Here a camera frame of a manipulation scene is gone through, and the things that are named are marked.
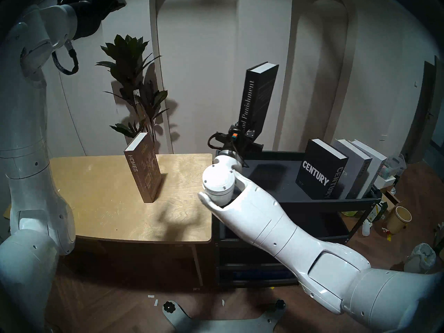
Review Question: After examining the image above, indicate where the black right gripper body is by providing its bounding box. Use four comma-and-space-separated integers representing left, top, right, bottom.
225, 124, 263, 167

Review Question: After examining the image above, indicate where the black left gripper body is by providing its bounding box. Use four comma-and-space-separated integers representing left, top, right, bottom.
69, 0, 127, 41

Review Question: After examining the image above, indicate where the black Crime and Punishment book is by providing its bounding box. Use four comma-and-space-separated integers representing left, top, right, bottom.
239, 62, 280, 142

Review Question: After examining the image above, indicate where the black Century book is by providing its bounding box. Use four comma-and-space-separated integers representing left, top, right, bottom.
296, 139, 348, 200

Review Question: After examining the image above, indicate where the brown Homes book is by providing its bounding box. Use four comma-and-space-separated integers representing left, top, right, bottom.
124, 131, 163, 203

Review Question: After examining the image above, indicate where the grey ianra book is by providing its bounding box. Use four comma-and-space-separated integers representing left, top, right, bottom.
331, 139, 372, 200

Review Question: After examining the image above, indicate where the white Design Hotels Yearbook book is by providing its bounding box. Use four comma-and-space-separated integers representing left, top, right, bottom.
349, 139, 388, 199

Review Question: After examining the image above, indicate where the black metal shelf cart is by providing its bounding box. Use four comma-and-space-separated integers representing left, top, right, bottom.
211, 150, 382, 288

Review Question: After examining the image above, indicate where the tall green leafy plant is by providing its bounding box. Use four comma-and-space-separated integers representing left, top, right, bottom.
95, 34, 170, 152

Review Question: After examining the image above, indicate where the dark blue flat bin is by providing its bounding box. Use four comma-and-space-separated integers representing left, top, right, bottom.
233, 271, 295, 280

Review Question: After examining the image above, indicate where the light wooden table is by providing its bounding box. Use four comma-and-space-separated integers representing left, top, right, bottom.
49, 153, 213, 287

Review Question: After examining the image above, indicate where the clear plastic storage box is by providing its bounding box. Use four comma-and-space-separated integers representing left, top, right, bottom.
383, 155, 406, 179

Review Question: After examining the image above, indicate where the green white carton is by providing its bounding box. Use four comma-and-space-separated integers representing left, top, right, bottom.
368, 201, 388, 222

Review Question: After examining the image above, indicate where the brown cardboard box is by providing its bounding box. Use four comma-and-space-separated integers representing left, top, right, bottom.
381, 192, 400, 212

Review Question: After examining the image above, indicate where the dark brown door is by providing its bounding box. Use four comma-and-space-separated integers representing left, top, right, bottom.
402, 55, 444, 164

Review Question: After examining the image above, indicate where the white trash bag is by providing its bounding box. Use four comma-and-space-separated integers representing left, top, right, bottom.
403, 243, 436, 274

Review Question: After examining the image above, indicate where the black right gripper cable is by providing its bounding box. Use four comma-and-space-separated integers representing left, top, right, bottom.
207, 132, 231, 152

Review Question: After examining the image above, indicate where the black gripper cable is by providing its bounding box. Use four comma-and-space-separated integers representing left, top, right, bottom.
51, 40, 79, 75
207, 132, 231, 152

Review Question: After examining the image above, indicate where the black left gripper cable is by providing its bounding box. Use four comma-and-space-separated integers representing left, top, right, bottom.
51, 40, 79, 75

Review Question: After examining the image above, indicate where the grey metal robot base plate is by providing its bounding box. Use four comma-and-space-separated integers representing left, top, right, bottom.
162, 299, 288, 333

